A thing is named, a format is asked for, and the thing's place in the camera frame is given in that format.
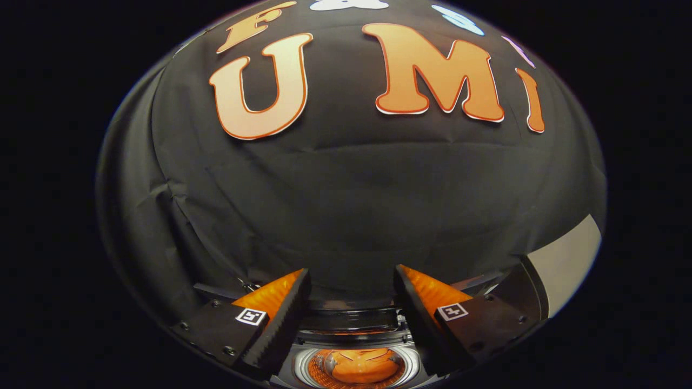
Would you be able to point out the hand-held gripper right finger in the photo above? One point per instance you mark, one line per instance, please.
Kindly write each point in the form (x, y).
(416, 313)

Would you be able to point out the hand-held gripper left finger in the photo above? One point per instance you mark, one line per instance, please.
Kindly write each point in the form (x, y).
(286, 319)

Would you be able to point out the gray washing machine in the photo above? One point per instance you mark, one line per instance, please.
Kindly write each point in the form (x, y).
(351, 337)

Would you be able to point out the yellow polo shirt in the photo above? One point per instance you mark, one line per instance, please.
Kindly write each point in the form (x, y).
(362, 370)

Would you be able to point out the black backdrop cloth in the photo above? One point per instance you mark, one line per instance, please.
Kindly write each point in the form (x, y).
(346, 189)

